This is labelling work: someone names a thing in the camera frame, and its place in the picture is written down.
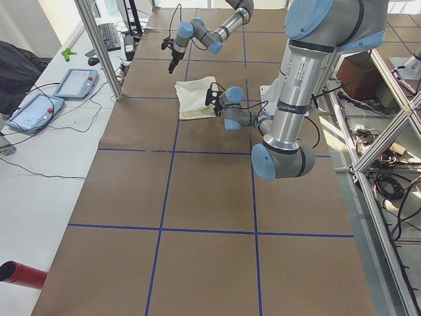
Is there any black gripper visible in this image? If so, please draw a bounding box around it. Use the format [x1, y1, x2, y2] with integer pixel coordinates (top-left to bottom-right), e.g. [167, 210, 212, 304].
[213, 98, 224, 117]
[168, 49, 184, 74]

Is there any cream long-sleeve cat shirt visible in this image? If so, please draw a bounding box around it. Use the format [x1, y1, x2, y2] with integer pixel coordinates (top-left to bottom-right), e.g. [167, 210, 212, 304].
[175, 76, 216, 120]

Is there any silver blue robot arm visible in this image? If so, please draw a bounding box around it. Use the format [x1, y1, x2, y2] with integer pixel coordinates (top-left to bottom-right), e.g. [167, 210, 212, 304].
[207, 1, 388, 180]
[161, 0, 255, 74]

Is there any black power adapter brick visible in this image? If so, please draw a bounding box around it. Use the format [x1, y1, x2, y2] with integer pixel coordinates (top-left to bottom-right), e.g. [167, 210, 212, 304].
[124, 36, 136, 61]

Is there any black computer keyboard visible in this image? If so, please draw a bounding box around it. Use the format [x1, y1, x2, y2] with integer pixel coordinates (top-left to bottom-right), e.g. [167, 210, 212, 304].
[97, 23, 121, 51]

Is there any black computer mouse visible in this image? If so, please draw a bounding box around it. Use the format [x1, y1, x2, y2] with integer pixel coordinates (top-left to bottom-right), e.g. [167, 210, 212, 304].
[87, 57, 99, 66]

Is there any blue teach pendant far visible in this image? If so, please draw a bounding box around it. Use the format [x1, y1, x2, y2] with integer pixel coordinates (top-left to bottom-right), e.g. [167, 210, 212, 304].
[53, 68, 98, 99]

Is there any blue teach pendant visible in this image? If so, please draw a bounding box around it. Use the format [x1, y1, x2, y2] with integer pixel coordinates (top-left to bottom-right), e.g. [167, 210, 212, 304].
[53, 68, 98, 99]
[5, 93, 64, 134]

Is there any green plastic clamp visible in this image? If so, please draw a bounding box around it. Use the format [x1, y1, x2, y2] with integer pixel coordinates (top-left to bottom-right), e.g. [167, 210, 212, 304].
[61, 47, 77, 62]

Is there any blue teach pendant near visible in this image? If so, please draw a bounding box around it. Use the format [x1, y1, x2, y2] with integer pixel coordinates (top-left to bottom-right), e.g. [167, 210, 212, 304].
[5, 93, 64, 134]

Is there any black cloth bag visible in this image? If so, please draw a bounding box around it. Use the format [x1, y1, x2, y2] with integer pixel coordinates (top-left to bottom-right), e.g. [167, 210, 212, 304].
[1, 41, 49, 116]

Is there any red cardboard tube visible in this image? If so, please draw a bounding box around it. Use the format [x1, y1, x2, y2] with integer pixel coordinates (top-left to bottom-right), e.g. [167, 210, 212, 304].
[1, 261, 47, 290]

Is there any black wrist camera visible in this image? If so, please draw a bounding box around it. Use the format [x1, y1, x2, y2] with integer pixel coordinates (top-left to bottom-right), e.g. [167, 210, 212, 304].
[205, 83, 220, 106]
[161, 37, 174, 50]

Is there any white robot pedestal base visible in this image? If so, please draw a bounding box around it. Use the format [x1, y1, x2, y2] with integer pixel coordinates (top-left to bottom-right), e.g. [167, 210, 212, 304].
[259, 79, 283, 117]

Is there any grey aluminium frame post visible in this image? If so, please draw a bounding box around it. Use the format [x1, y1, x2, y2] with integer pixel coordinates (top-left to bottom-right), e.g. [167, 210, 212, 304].
[74, 0, 123, 101]

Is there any aluminium truss frame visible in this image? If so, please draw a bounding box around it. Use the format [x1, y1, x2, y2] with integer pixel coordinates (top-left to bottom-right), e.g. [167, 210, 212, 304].
[328, 49, 421, 316]

